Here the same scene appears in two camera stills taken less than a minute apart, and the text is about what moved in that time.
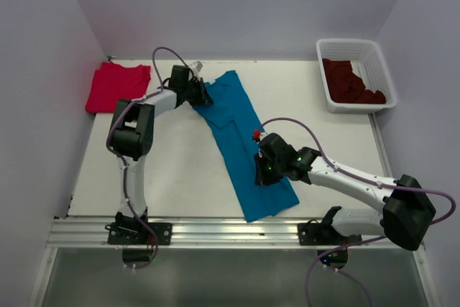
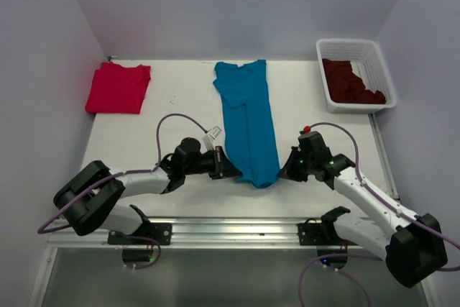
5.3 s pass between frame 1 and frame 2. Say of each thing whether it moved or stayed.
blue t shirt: moved
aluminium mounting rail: stayed
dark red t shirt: stayed
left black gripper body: moved
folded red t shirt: stayed
